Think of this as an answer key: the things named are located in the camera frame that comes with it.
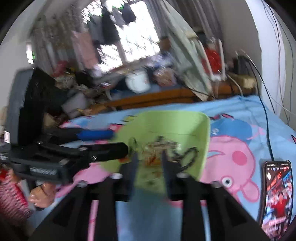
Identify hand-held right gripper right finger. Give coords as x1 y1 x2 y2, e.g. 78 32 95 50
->
161 149 270 241

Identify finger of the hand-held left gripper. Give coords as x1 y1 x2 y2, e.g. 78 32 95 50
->
38 142 129 163
44 128 116 144

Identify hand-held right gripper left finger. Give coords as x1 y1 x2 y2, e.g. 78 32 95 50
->
29 148 141 241

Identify multicoloured bead bracelet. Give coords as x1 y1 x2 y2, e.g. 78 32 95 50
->
141 137 179 168

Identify long dark bead necklace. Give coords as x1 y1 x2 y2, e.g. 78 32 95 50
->
176 147 200 173

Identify green plastic basket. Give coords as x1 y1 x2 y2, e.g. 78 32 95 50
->
99 111 211 195

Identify person's left forearm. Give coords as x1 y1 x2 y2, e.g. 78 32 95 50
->
0 167 35 229

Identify person's left hand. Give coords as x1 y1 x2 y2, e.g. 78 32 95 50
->
30 183 57 209

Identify grey handbag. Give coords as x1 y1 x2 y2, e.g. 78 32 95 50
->
61 93 88 114

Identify wooden desk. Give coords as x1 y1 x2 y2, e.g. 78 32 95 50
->
89 82 243 114

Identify smartphone with lit screen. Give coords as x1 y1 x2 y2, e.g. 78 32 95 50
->
258 160 292 239

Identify blue cartoon pig printed blanket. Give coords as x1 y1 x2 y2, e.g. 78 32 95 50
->
55 95 296 241

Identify pink hanging garment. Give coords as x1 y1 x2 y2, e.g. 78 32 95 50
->
72 31 100 69

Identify round woven container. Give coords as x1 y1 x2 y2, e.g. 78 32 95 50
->
154 70 176 87

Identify dark hanging garments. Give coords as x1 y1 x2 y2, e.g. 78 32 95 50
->
88 5 137 45

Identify grey dotted cloth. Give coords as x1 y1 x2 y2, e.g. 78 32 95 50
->
162 5 213 98

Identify black charging cable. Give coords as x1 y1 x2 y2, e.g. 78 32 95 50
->
258 96 274 161

